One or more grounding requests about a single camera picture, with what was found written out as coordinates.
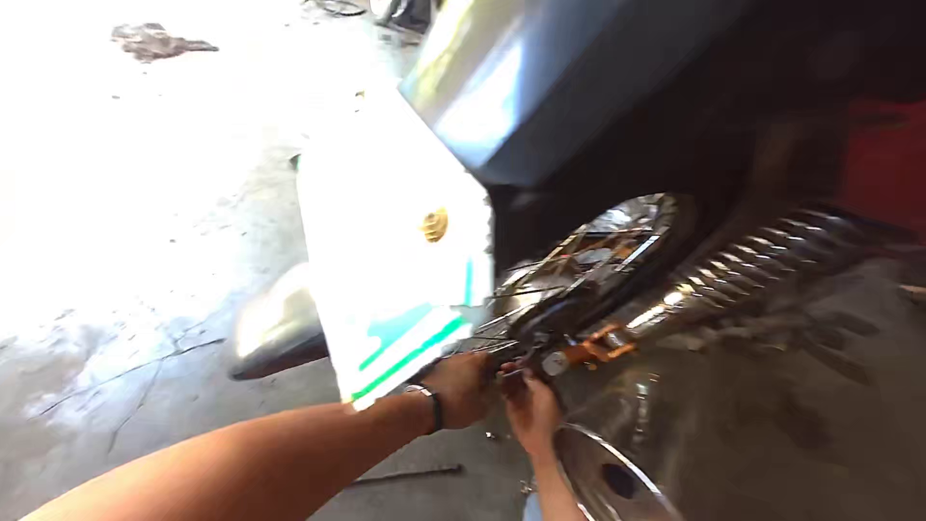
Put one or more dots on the person's right hand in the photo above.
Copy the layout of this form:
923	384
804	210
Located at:
537	420

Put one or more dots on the person's left hand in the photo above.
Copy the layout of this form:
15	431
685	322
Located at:
457	394

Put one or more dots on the person's right thumb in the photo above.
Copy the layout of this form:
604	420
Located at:
538	387

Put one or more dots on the person's left fingers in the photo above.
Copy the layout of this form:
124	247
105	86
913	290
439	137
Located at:
480	367

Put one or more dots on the person's right fingers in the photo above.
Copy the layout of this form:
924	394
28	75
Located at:
512	382

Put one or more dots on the person's left forearm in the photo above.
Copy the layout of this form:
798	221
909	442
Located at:
275	456

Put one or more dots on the person's right forearm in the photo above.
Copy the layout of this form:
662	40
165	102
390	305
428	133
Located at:
557	485

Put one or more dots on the round chrome metal cover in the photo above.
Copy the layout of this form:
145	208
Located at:
589	463

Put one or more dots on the person's legs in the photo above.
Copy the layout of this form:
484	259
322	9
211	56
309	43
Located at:
532	509

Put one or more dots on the long dark metal rod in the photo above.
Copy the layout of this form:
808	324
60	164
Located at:
412	475

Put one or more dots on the spoked motorcycle wheel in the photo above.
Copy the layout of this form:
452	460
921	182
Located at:
636	268

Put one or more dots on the white licence plate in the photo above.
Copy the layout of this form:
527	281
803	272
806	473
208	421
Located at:
383	239

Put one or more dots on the silver turn signal lamp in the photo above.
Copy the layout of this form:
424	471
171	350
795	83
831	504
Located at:
278	325

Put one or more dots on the chrome shock absorber spring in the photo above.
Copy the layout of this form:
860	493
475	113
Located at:
752	264

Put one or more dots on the dark motorcycle rear fender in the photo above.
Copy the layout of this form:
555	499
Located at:
550	123

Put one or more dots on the red panel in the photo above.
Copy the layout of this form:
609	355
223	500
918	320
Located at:
886	166

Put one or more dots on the crumpled brown rag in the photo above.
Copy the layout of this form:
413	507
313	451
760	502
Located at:
152	42

